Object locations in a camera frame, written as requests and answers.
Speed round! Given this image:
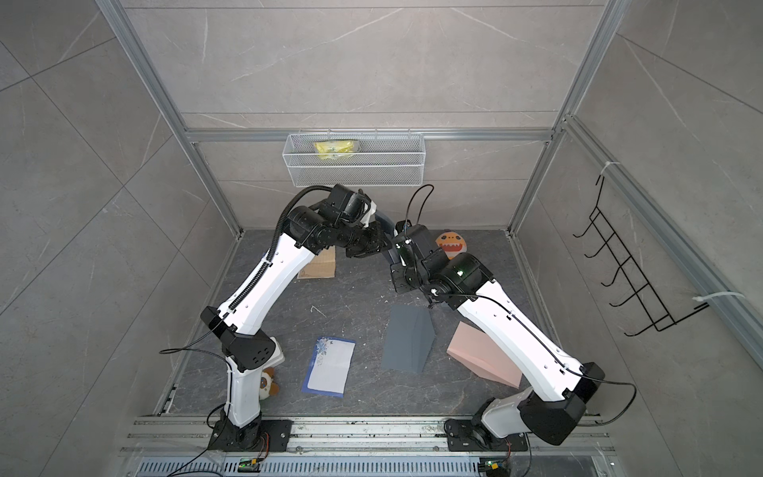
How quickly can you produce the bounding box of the black wire hook rack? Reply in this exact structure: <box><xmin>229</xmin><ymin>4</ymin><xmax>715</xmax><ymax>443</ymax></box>
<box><xmin>573</xmin><ymin>176</ymin><xmax>709</xmax><ymax>338</ymax></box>

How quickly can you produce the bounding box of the aluminium rail base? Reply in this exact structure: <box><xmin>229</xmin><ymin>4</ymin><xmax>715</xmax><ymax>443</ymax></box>
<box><xmin>111</xmin><ymin>415</ymin><xmax>625</xmax><ymax>476</ymax></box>

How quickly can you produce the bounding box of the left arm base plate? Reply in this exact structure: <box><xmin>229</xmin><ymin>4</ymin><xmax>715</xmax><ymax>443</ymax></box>
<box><xmin>207</xmin><ymin>419</ymin><xmax>293</xmax><ymax>453</ymax></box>

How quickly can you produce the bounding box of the grey envelope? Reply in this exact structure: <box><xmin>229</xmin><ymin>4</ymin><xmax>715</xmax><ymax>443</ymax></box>
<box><xmin>381</xmin><ymin>305</ymin><xmax>435</xmax><ymax>374</ymax></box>
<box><xmin>375</xmin><ymin>211</ymin><xmax>401</xmax><ymax>266</ymax></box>

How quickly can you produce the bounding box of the orange shark plush toy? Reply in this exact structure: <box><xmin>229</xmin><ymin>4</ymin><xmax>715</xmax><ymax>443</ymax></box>
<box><xmin>435</xmin><ymin>231</ymin><xmax>467</xmax><ymax>260</ymax></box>

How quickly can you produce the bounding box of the white wire mesh basket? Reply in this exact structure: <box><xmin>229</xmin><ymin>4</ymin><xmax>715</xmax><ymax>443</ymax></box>
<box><xmin>282</xmin><ymin>132</ymin><xmax>426</xmax><ymax>187</ymax></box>

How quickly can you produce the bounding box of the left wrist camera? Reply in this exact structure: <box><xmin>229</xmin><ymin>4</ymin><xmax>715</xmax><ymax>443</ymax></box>
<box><xmin>360</xmin><ymin>201</ymin><xmax>377</xmax><ymax>229</ymax></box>

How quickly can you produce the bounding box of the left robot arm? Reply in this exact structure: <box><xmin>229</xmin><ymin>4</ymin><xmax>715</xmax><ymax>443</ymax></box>
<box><xmin>201</xmin><ymin>185</ymin><xmax>395</xmax><ymax>430</ymax></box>

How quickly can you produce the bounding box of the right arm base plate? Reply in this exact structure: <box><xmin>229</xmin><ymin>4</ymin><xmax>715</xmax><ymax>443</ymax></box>
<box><xmin>443</xmin><ymin>419</ymin><xmax>529</xmax><ymax>453</ymax></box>

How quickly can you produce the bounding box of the white rectangular box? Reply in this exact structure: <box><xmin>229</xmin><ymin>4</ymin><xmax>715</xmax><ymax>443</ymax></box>
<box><xmin>268</xmin><ymin>338</ymin><xmax>285</xmax><ymax>367</ymax></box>

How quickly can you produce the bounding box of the cream letter paper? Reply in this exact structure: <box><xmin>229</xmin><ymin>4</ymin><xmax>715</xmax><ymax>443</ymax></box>
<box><xmin>297</xmin><ymin>246</ymin><xmax>336</xmax><ymax>279</ymax></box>

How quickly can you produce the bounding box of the yellow packet in basket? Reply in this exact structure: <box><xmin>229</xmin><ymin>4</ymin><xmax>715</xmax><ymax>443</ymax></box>
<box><xmin>313</xmin><ymin>139</ymin><xmax>361</xmax><ymax>161</ymax></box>

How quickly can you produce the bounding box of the pink envelope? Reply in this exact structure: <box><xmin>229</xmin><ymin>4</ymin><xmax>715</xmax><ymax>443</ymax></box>
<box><xmin>447</xmin><ymin>322</ymin><xmax>523</xmax><ymax>389</ymax></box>

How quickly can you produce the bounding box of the brown panda plush toy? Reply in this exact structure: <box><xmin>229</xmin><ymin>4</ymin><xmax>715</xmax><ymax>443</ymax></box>
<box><xmin>258</xmin><ymin>367</ymin><xmax>280</xmax><ymax>401</ymax></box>

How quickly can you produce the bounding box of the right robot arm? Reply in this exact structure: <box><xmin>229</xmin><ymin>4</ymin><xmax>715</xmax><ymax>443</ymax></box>
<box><xmin>383</xmin><ymin>219</ymin><xmax>609</xmax><ymax>445</ymax></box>

